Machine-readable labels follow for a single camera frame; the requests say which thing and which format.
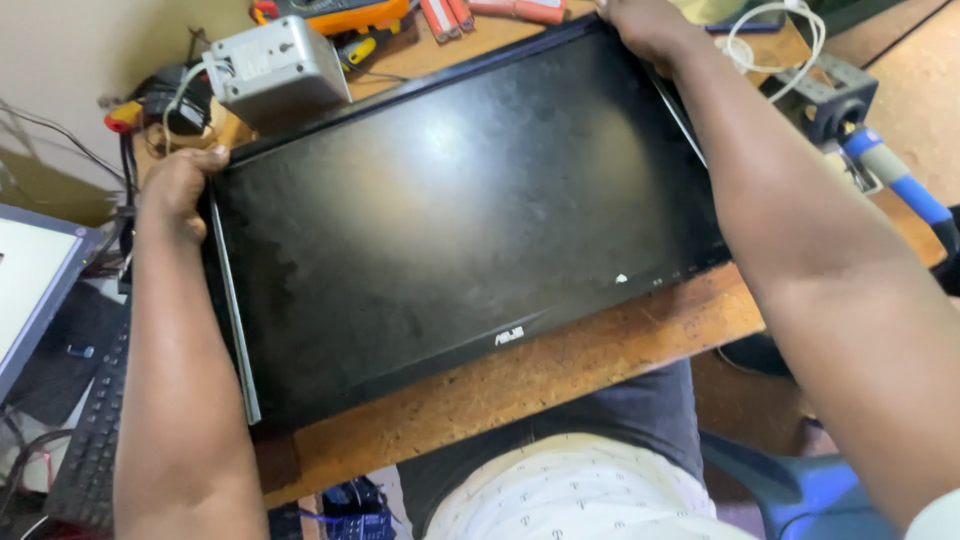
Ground orange multimeter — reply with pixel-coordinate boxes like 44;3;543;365
249;0;411;36

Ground grey framed laptop screen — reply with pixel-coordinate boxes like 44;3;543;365
0;202;104;402

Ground red yellow plug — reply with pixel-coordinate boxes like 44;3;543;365
103;100;144;135

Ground yellow handled screwdriver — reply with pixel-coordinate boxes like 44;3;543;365
337;28;402;70

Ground dark blue phone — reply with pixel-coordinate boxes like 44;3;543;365
703;6;787;36

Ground person's white printed shirt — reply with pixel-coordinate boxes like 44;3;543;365
423;432;759;540

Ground grey bench vise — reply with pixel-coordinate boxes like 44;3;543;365
759;52;880;147

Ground white coiled cable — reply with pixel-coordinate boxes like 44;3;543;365
716;0;828;105

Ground person's dark shorts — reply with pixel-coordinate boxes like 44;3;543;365
396;358;706;540

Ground person's right hand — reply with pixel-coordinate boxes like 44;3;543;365
594;0;723;81

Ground grey metal power supply box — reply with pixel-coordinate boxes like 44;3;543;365
202;15;354;136

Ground person's left hand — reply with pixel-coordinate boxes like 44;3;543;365
139;144;231;247

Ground black computer monitor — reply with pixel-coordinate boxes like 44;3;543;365
201;12;732;430

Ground blue handled tool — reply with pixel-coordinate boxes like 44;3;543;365
840;123;960;256

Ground black keyboard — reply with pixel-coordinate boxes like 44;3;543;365
43;296;135;530

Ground black power adapter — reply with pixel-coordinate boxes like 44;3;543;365
133;63;215;138

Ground red flat battery pack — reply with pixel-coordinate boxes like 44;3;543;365
466;0;568;26
419;0;462;43

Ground blue electronic board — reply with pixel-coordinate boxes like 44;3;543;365
321;478;397;540

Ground blue plastic chair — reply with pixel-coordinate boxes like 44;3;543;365
699;431;912;540

